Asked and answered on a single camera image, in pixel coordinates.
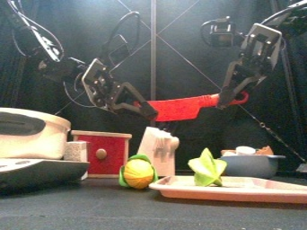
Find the white toy cup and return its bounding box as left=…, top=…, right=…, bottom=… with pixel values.
left=235, top=146, right=257, bottom=156

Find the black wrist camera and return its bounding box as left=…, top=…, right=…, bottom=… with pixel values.
left=200, top=16, right=241, bottom=49

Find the pink tray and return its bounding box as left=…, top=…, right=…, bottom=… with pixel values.
left=148, top=175, right=307, bottom=205

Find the metal frame pole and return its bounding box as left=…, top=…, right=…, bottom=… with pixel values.
left=148, top=0, right=159, bottom=93

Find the blue-grey pot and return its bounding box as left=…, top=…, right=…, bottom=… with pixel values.
left=219, top=154, right=288, bottom=180

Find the cream round toy cooker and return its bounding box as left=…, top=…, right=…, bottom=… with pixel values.
left=0, top=107, right=72, bottom=161

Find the white speckled sponge block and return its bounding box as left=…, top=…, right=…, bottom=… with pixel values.
left=63, top=141, right=88, bottom=163

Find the green toy starfruit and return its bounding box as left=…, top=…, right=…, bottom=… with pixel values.
left=187, top=147, right=228, bottom=188

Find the brown toy food piece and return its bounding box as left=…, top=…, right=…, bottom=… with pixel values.
left=255, top=145, right=275, bottom=156

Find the white toy milk carton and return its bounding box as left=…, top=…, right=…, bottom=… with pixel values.
left=136, top=126, right=181, bottom=178

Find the yellow toy corn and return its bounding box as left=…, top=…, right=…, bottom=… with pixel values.
left=117, top=154, right=159, bottom=190

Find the red wooden drawer box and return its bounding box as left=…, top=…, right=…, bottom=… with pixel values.
left=71, top=129, right=133, bottom=180

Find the grey toy appliance base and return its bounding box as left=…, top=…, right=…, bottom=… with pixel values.
left=0, top=157, right=91, bottom=192

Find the red toy knife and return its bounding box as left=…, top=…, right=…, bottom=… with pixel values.
left=136, top=91, right=251, bottom=122

